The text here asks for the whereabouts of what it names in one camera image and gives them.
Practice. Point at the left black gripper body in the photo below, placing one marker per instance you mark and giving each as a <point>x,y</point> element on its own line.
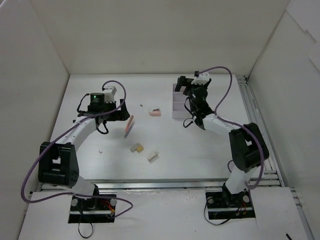
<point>119,113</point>

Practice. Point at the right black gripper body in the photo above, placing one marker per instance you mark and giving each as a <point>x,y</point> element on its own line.
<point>185,83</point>

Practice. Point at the orange highlighter pen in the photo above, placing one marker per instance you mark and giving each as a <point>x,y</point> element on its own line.
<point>130,121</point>

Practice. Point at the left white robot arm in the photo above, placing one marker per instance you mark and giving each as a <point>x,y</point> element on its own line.
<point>58,164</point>

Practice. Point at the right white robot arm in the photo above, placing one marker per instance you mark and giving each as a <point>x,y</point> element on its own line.
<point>247,145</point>

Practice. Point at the white compartment organizer box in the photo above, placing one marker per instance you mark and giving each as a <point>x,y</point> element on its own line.
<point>179,111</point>

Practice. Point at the purple highlighter pen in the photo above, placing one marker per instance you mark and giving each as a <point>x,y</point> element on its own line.
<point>130,129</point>

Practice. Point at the pink correction tape dispenser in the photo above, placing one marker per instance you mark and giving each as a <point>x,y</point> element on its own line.
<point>154,112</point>

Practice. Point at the tan L-shaped eraser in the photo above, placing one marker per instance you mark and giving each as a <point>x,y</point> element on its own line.
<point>137,148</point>

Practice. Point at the cream white eraser block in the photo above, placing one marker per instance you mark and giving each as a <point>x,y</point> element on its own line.
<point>152,156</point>

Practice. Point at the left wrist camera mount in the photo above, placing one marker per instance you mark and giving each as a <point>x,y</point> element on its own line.
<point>109,94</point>

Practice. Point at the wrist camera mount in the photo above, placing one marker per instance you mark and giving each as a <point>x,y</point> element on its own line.
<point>200,78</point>
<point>109,94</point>

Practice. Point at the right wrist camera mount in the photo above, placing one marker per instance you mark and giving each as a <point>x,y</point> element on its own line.
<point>200,78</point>

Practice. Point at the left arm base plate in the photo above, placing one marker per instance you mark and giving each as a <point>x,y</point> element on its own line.
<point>92,210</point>

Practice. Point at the aluminium frame rail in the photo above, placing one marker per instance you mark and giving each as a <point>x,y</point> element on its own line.
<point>163,199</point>

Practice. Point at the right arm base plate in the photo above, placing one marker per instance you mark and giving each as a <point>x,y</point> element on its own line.
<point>216,207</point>

